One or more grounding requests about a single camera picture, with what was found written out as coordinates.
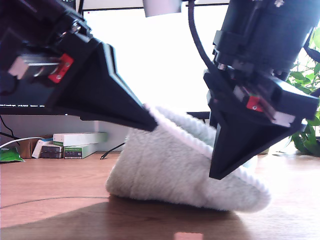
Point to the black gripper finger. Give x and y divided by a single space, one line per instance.
95 95
237 140
113 65

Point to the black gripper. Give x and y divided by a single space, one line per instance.
255 55

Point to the grey tea towel white hem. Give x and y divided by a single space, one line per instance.
162 170

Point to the large monitor white screen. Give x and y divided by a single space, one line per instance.
155 62

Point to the long white box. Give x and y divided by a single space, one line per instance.
75 138

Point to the green houseplant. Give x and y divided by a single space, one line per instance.
305 80

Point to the green and white box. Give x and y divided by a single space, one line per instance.
75 152

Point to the dark terminal monitor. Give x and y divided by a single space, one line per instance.
25 110

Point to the small dark box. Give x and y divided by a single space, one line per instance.
51 152

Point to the small white blue box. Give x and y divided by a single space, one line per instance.
37 150

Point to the brown wooden block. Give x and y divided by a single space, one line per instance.
26 148

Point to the green packet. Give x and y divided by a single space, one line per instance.
8 156

